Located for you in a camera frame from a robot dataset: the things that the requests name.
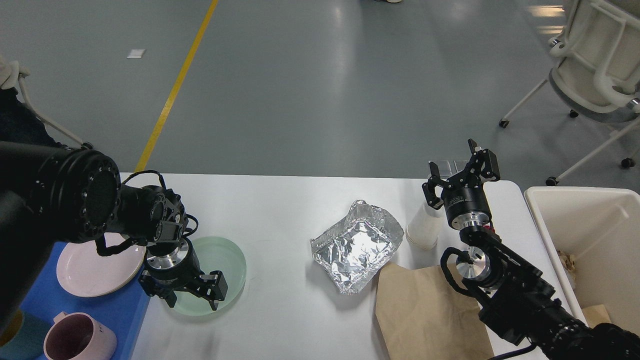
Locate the beige plastic bin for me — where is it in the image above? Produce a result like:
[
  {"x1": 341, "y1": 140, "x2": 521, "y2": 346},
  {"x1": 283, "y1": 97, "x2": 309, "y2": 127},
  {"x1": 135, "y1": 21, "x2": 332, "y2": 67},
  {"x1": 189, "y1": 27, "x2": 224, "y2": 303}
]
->
[{"x1": 525, "y1": 186, "x2": 640, "y2": 334}]

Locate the seated person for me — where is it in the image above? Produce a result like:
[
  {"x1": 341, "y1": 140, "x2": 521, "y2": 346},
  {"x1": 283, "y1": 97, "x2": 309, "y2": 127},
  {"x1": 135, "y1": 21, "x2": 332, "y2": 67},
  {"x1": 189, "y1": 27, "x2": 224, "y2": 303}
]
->
[{"x1": 0, "y1": 58, "x2": 57, "y2": 148}]

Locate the white paper cup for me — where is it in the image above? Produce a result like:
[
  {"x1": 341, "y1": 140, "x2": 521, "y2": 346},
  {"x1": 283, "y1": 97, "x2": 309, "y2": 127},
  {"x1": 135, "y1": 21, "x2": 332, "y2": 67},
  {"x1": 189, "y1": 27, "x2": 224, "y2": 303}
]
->
[{"x1": 406, "y1": 202, "x2": 446, "y2": 251}]

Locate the white office chair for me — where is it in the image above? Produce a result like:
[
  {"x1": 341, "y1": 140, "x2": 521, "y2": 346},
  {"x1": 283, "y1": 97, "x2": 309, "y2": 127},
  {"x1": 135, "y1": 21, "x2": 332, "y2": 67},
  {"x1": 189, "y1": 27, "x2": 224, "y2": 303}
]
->
[{"x1": 498, "y1": 0, "x2": 640, "y2": 186}]

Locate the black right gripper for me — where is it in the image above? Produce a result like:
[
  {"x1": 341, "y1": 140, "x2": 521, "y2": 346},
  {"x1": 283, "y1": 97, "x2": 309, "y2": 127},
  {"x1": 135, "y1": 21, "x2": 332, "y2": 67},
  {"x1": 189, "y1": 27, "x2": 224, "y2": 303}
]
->
[{"x1": 422, "y1": 139, "x2": 501, "y2": 231}]

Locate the crumpled aluminium foil tray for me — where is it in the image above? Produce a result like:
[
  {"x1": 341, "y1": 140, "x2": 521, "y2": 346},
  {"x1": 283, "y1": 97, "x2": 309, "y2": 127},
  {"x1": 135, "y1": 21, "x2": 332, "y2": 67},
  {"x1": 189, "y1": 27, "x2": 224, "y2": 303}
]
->
[{"x1": 310, "y1": 199, "x2": 405, "y2": 296}]

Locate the green plate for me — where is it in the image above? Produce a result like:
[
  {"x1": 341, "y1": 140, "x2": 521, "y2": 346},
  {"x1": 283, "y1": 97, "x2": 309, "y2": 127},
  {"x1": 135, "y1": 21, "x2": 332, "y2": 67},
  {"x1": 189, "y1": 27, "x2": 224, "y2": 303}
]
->
[{"x1": 171, "y1": 236, "x2": 247, "y2": 317}]

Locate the teal yellow cup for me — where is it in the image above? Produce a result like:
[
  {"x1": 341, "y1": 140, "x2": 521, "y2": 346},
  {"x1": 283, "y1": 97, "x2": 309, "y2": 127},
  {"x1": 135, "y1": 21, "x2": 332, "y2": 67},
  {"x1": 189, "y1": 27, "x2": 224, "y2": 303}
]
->
[{"x1": 0, "y1": 310, "x2": 51, "y2": 360}]

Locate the brown paper bag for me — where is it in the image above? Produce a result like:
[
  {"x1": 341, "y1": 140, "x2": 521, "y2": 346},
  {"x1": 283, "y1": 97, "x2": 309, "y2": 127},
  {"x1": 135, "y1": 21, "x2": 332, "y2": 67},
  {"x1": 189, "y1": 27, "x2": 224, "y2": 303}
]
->
[{"x1": 375, "y1": 262, "x2": 494, "y2": 360}]

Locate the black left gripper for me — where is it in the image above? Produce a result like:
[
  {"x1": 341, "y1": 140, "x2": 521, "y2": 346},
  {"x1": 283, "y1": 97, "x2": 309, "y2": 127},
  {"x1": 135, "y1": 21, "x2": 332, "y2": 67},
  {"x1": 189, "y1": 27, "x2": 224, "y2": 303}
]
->
[{"x1": 138, "y1": 239, "x2": 229, "y2": 312}]

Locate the pink mug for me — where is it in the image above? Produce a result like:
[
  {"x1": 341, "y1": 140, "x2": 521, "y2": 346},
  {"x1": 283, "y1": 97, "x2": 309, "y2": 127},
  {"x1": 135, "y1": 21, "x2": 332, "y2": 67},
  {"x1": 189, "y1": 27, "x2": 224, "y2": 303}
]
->
[{"x1": 43, "y1": 311, "x2": 118, "y2": 360}]

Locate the pink plate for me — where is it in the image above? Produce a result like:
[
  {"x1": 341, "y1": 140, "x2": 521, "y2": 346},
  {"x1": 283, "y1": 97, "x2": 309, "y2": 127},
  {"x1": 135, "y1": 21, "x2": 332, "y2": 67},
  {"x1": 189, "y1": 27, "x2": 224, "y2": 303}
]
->
[{"x1": 55, "y1": 242, "x2": 146, "y2": 297}]

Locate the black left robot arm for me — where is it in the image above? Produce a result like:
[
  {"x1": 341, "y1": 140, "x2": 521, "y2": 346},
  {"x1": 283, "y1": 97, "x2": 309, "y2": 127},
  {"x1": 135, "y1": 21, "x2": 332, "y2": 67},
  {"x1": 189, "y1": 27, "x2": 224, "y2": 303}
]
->
[{"x1": 0, "y1": 141, "x2": 228, "y2": 330}]

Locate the brown paper in bin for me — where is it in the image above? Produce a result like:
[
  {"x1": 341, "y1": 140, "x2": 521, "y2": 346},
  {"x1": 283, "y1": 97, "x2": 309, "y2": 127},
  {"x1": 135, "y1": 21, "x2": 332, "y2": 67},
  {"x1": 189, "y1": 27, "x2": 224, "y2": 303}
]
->
[{"x1": 581, "y1": 304, "x2": 612, "y2": 328}]

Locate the blue plastic tray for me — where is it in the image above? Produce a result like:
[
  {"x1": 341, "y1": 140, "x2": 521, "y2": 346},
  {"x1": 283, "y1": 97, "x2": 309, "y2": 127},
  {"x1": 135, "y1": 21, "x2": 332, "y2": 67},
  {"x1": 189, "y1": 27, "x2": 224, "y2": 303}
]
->
[{"x1": 20, "y1": 243, "x2": 150, "y2": 360}]

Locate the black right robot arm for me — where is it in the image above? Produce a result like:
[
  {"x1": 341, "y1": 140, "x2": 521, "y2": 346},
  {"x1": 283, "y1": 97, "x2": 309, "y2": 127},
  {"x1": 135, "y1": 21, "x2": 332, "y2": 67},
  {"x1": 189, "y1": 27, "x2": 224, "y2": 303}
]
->
[{"x1": 422, "y1": 139, "x2": 640, "y2": 360}]

